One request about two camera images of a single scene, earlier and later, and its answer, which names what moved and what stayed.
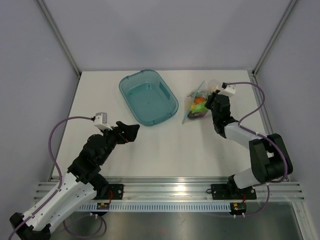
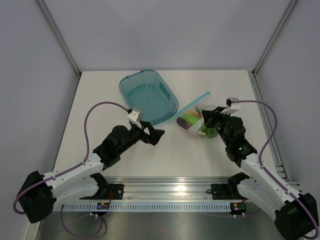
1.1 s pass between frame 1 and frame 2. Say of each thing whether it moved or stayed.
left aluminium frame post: stayed
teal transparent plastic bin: stayed
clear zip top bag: moved
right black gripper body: moved
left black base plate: stayed
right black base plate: stayed
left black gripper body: moved
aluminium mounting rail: stayed
